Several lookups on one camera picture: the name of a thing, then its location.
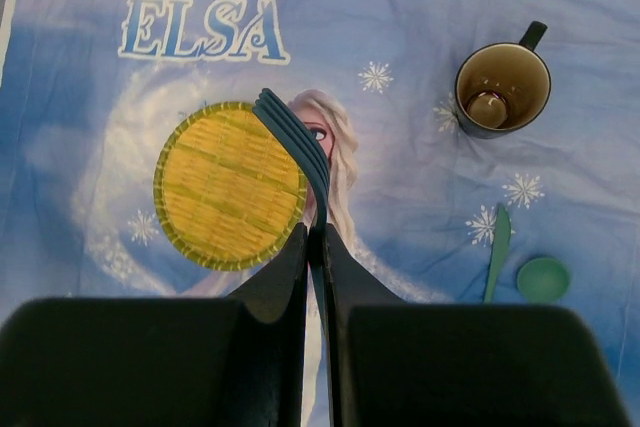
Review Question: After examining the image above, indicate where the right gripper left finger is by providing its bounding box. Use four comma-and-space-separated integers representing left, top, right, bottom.
1, 225, 307, 426

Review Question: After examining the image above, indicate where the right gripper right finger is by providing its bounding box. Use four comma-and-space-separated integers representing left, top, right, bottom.
322, 226, 630, 426

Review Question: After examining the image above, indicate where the teal plastic spoon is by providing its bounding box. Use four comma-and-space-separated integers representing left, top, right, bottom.
516, 257, 571, 303

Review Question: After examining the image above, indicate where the yellow woven round plate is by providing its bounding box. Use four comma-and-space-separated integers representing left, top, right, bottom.
153, 101, 307, 271

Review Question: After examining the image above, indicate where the teal plastic knife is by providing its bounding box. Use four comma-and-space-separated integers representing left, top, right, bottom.
483, 204, 512, 303

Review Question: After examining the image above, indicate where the dark teal plastic fork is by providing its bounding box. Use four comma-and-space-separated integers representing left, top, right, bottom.
253, 88, 330, 334

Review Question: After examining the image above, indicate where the blue pink Elsa cloth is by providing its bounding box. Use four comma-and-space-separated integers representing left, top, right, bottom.
1, 0, 639, 419

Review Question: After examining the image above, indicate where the brown paper cup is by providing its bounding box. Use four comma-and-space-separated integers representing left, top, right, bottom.
454, 21, 552, 139

